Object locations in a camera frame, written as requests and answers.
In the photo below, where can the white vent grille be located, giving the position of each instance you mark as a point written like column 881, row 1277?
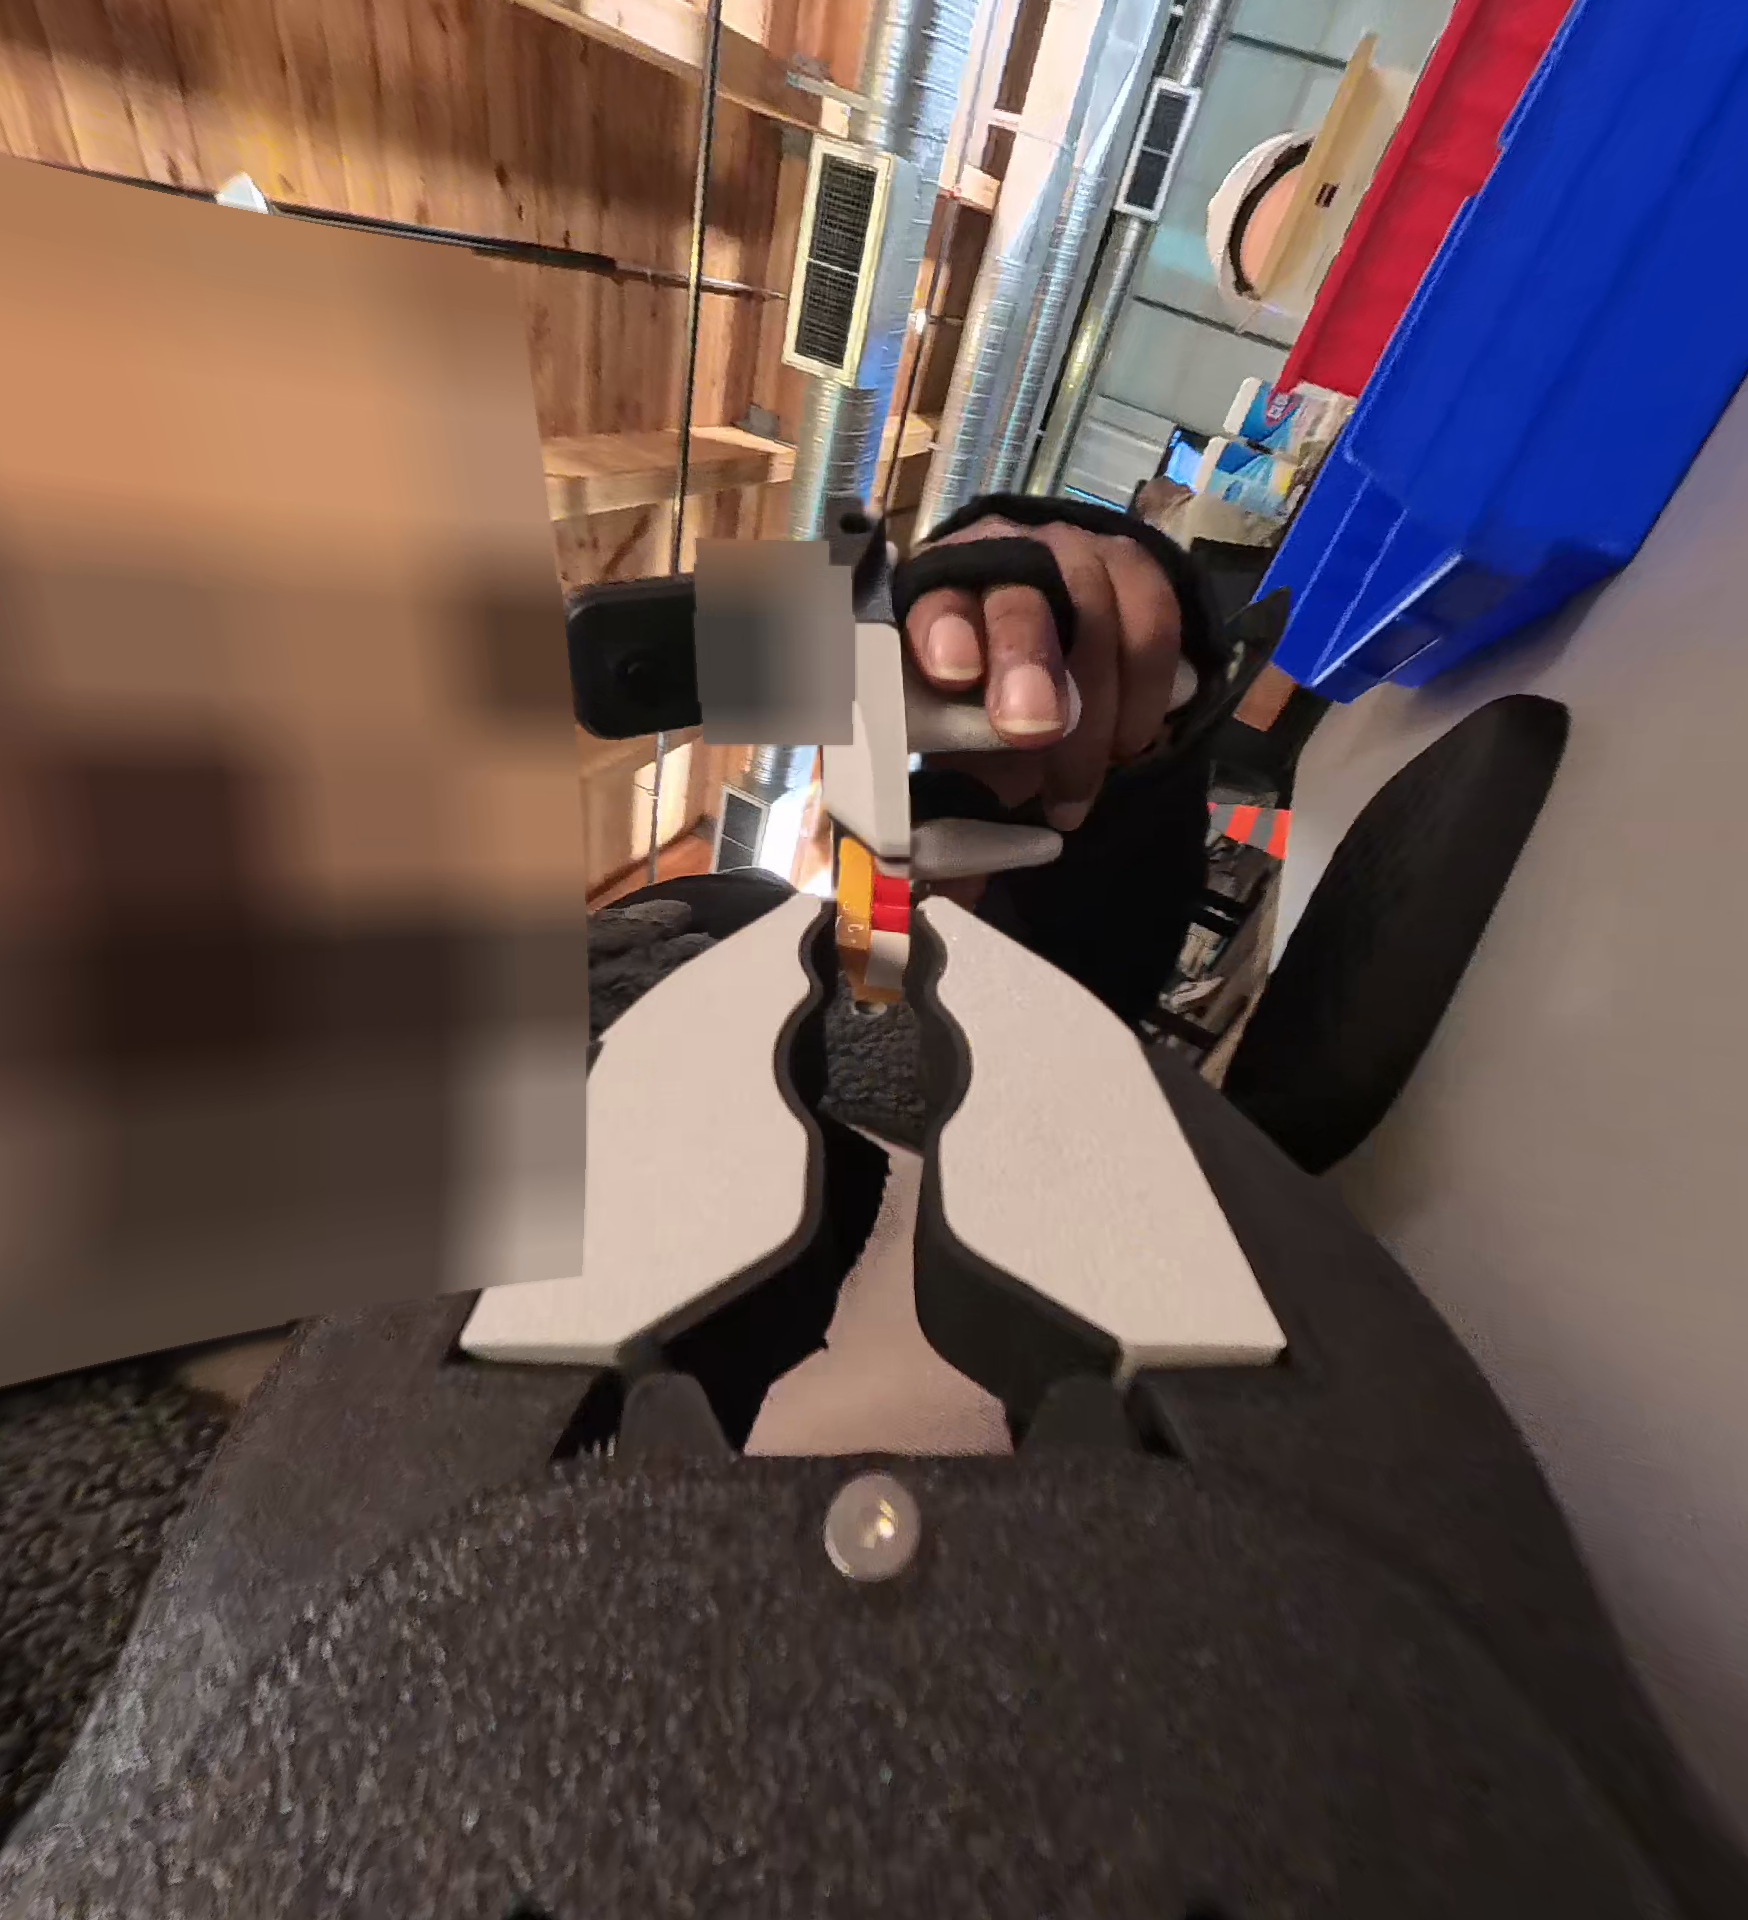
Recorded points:
column 1157, row 143
column 832, row 255

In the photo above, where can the white round fixture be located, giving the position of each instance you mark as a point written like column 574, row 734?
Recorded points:
column 1265, row 195

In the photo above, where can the silver air duct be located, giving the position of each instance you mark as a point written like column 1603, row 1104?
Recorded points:
column 1040, row 301
column 843, row 449

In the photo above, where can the orange and red lego assembly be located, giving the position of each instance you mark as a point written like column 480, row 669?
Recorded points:
column 875, row 930

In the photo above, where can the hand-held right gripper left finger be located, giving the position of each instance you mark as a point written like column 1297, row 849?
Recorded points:
column 693, row 1170

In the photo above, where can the orange grey striped object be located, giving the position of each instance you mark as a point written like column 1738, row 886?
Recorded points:
column 1248, row 825

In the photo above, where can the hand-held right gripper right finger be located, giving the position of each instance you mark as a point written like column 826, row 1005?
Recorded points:
column 1100, row 1185

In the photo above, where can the person's left hand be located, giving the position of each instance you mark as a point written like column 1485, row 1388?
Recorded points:
column 1113, row 644

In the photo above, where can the red plastic bin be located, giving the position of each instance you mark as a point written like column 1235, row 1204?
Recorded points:
column 1414, row 179

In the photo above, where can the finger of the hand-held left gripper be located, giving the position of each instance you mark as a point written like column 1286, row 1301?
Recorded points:
column 875, row 720

